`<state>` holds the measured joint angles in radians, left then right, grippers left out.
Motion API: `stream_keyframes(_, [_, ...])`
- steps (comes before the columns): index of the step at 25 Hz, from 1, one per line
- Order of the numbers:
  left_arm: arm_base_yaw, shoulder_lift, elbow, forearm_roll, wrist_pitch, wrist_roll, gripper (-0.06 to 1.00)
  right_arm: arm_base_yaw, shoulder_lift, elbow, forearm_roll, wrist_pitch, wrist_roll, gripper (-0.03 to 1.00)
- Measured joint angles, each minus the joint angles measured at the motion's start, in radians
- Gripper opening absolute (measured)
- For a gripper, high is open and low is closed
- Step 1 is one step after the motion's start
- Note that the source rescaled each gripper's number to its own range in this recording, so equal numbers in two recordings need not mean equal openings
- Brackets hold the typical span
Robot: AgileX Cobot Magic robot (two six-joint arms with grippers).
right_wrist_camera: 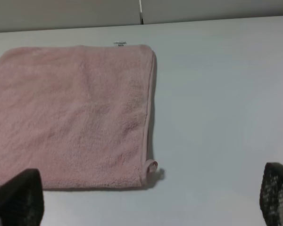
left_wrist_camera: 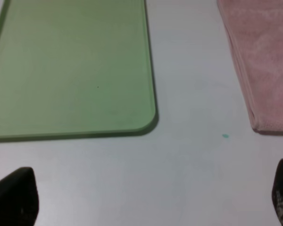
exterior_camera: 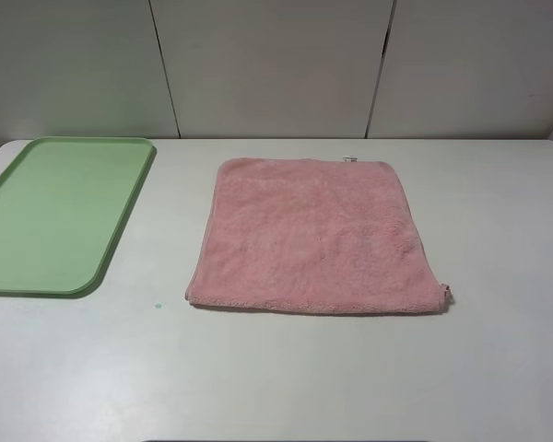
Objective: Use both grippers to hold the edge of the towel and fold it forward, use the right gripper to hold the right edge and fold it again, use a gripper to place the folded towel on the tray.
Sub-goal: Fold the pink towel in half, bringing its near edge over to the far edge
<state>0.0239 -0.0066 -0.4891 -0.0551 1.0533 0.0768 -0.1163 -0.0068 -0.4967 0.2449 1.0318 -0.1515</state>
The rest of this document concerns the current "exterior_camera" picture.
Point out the pink fluffy towel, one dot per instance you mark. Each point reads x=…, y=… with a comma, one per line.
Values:
x=313, y=237

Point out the green plastic tray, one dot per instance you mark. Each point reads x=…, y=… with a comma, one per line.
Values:
x=64, y=203

